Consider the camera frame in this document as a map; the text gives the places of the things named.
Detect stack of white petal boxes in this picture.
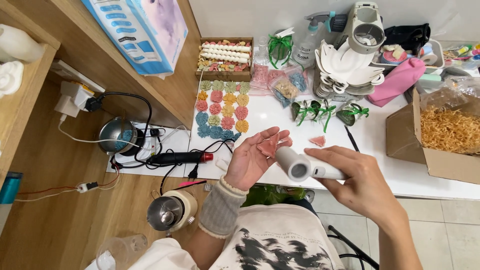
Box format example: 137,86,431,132
312,39,386,103

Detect wooden shelf unit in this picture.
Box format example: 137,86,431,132
0,0,203,188

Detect grey white desk machine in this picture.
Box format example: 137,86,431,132
333,1,387,55

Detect pink wax flower piece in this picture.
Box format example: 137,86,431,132
256,133,281,158

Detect black metal chair frame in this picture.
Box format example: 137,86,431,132
326,224,380,270

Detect cream steel melting kettle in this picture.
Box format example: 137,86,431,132
146,189,199,233

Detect white printed t-shirt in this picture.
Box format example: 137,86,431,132
84,203,346,270

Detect steel pot of blue wax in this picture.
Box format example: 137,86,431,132
98,116,139,156

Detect black heat gun red tip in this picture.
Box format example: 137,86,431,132
146,151,215,167

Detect wooden box of wax shapes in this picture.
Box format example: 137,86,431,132
194,36,254,83

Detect tan shredded paper filler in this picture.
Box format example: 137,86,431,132
420,104,480,155

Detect clear spray bottle teal trigger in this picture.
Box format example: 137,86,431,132
292,11,347,70

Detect pink fabric pouch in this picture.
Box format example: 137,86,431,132
367,57,427,108

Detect white handheld heat tool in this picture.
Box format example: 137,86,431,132
275,146,348,183

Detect white pillar candle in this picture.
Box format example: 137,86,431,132
0,24,46,64

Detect white power strip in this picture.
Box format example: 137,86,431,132
50,59,107,94

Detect white tray of craft supplies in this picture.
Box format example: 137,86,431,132
369,38,446,73

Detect person's right hand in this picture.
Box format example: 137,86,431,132
304,145,409,226

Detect white plug adapters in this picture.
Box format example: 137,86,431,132
54,80,95,119

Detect white swirl candle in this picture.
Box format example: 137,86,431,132
0,61,25,99

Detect green ribbon gift cone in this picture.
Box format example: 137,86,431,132
315,99,337,134
291,99,320,127
335,103,370,127

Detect zip bag of pink pieces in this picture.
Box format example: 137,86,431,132
250,64,271,90

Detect black power plug with cable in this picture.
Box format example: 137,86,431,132
84,91,154,166

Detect white inline switch red wire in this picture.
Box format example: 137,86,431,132
15,165,121,203

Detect zip bag of yellow pieces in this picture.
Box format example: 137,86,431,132
269,76,299,108

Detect small clear glass bottle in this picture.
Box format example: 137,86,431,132
253,36,271,67

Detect heap of coloured pens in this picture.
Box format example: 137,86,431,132
442,42,480,71

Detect cardboard box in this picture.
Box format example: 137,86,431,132
386,88,480,185

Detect clear crinkled plastic bag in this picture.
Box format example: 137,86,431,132
419,74,480,110

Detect black bag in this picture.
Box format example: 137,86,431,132
383,23,431,54

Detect green plastic bag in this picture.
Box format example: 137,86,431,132
241,184,307,208

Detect group of colourful wax flowers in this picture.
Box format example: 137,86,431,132
194,79,251,143

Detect zip bag of blue pieces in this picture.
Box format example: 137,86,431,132
283,65,310,95

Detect grey knitted wrist warmer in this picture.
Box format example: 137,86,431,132
197,175,250,240

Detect small electric hot plate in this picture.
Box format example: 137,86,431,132
111,123,166,168

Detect pink black craft knife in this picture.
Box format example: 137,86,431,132
178,179,208,188

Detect teal container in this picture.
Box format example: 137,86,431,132
0,171,23,205

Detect thin black pick tool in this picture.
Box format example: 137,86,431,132
344,125,360,153

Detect clear plastic cup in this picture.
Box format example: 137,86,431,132
95,233,149,270

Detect person's left hand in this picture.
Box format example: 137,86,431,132
224,127,294,192

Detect white board mat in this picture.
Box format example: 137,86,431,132
106,123,191,179

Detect tin with green ribbon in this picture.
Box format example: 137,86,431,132
267,27,296,70

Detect blue white tissue pack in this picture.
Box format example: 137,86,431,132
80,0,189,80

